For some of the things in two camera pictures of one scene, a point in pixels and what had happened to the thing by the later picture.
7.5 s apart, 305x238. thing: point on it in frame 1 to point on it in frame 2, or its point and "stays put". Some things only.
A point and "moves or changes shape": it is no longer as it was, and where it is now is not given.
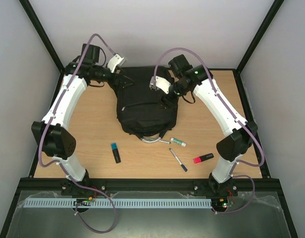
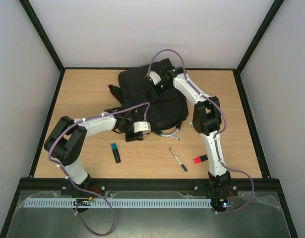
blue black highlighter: x=116 y=154 stays put
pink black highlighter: x=203 y=158 stays put
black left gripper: x=114 y=84 to x=134 y=137
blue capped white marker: x=181 y=164 stays put
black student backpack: x=145 y=112 moves or changes shape
